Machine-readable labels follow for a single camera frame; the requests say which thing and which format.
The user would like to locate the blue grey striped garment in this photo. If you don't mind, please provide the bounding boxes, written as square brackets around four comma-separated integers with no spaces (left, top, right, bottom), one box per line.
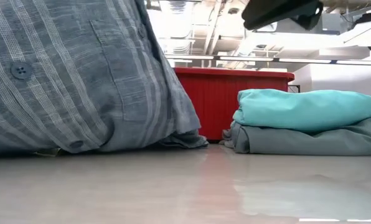
[0,0,210,156]

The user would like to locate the turquoise garment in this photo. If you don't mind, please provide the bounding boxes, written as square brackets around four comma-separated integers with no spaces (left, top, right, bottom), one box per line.
[232,89,371,133]

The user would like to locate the grey-green trousers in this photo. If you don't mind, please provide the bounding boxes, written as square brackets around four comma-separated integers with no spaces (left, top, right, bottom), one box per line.
[222,116,371,156]

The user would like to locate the red plastic laundry bin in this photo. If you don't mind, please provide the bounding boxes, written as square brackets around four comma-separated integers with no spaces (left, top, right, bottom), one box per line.
[172,67,295,142]

